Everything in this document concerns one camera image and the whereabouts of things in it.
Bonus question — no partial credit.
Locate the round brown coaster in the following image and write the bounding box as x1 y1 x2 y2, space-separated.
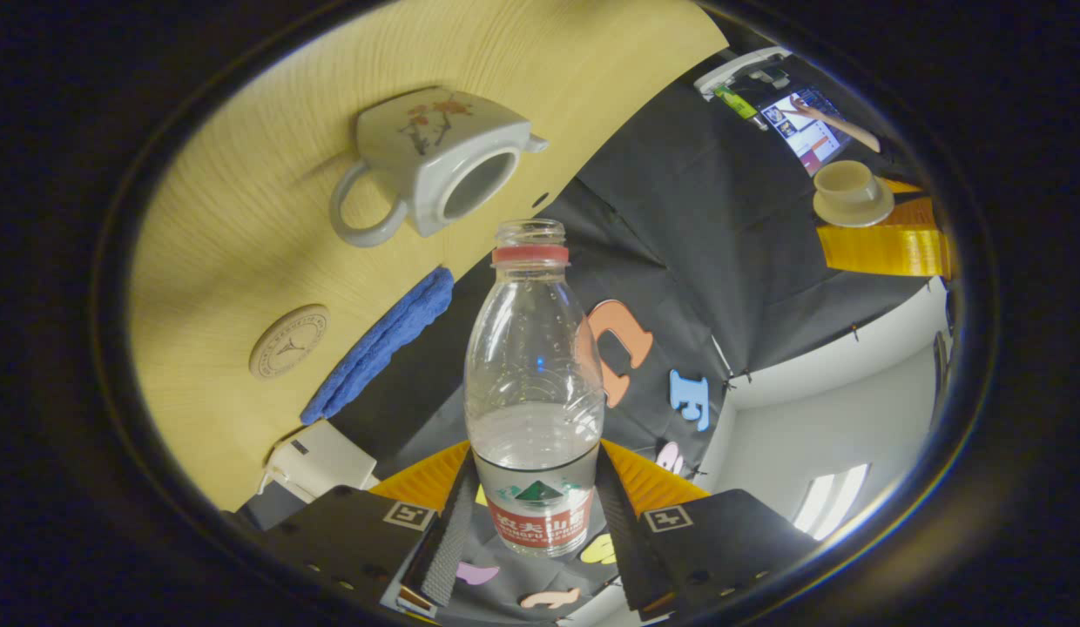
248 303 332 381

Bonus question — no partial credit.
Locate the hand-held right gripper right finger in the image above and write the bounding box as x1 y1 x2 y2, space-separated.
594 440 821 623

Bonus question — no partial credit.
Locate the white toaster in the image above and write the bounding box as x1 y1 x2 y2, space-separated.
259 420 381 507

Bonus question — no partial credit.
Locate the clear plastic water bottle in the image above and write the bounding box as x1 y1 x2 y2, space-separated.
463 218 607 559

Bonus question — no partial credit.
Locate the white teacup lid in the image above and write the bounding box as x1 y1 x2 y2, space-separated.
812 159 896 229

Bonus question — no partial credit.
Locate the blue folded towel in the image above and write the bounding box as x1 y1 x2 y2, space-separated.
299 266 456 427

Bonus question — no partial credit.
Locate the computer monitor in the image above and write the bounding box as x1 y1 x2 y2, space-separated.
756 84 856 177

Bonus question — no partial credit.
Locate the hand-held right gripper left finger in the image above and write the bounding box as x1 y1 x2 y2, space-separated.
258 440 482 621

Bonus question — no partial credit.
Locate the ceiling light panel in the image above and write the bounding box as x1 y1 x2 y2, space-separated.
792 462 871 537

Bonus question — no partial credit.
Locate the white ceramic teacup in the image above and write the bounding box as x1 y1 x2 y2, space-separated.
329 85 550 249

